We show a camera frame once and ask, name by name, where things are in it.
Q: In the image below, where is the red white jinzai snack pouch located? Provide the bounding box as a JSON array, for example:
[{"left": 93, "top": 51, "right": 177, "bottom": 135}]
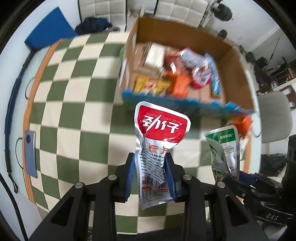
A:
[{"left": 134, "top": 101, "right": 191, "bottom": 209}]

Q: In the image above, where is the green white dried tofu pouch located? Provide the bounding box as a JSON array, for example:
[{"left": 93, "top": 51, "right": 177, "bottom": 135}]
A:
[{"left": 205, "top": 125, "right": 240, "bottom": 182}]

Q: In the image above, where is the orange snack packet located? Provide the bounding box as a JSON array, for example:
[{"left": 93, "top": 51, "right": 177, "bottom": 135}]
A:
[
  {"left": 228, "top": 115, "right": 252, "bottom": 138},
  {"left": 166, "top": 71, "right": 192, "bottom": 99}
]

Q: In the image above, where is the yellow snack packet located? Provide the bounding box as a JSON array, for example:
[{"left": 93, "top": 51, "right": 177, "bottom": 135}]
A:
[{"left": 133, "top": 75, "right": 171, "bottom": 96}]

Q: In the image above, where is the long blue snack bar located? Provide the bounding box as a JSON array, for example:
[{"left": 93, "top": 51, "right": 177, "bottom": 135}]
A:
[{"left": 205, "top": 53, "right": 220, "bottom": 99}]

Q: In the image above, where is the brown shrimp snack packet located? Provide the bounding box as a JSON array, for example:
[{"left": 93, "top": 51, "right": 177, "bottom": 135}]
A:
[{"left": 164, "top": 52, "right": 184, "bottom": 74}]

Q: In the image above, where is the red white label snack pouch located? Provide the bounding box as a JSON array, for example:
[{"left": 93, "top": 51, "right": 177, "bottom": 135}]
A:
[{"left": 178, "top": 48, "right": 212, "bottom": 89}]

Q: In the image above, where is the white wafer packet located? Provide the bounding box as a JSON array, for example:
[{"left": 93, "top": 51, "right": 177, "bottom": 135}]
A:
[{"left": 142, "top": 42, "right": 166, "bottom": 70}]

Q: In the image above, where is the green checkered table mat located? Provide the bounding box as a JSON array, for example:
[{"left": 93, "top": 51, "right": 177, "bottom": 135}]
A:
[{"left": 22, "top": 32, "right": 253, "bottom": 235}]

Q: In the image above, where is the grey plastic chair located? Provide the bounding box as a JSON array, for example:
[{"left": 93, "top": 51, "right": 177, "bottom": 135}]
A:
[{"left": 258, "top": 91, "right": 292, "bottom": 144}]

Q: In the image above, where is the blue smartphone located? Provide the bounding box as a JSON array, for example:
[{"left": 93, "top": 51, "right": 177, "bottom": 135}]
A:
[{"left": 24, "top": 130, "right": 38, "bottom": 178}]

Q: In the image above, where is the brown wooden chair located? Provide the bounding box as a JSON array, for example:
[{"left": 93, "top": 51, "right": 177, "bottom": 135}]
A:
[{"left": 280, "top": 85, "right": 296, "bottom": 110}]

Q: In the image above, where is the open cardboard box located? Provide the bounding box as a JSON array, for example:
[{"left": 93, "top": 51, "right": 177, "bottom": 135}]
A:
[{"left": 119, "top": 17, "right": 255, "bottom": 116}]

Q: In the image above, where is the black power twister bar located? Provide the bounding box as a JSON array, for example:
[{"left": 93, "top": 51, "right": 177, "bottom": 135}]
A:
[{"left": 4, "top": 50, "right": 36, "bottom": 193}]

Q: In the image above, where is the dumbbell on floor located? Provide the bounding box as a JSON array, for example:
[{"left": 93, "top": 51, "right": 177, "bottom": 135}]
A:
[{"left": 217, "top": 29, "right": 228, "bottom": 40}]

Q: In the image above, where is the dark blue clothing bundle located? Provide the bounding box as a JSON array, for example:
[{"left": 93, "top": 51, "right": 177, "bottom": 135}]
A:
[{"left": 75, "top": 17, "right": 113, "bottom": 35}]

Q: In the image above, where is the white quilted chair left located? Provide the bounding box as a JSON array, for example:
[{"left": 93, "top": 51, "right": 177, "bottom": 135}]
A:
[{"left": 78, "top": 0, "right": 127, "bottom": 27}]

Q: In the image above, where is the white quilted chair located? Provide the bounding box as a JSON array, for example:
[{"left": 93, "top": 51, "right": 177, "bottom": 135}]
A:
[
  {"left": 78, "top": 0, "right": 127, "bottom": 27},
  {"left": 154, "top": 0, "right": 209, "bottom": 28}
]

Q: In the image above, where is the white quilted chair centre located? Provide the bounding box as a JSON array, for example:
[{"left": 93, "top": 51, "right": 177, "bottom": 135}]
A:
[{"left": 154, "top": 0, "right": 209, "bottom": 28}]

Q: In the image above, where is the blue cushion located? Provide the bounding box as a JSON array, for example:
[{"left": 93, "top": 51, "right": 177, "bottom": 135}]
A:
[{"left": 25, "top": 7, "right": 78, "bottom": 50}]

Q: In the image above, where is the barbell with black plates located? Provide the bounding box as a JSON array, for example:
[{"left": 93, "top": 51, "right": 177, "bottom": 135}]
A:
[{"left": 210, "top": 0, "right": 232, "bottom": 22}]

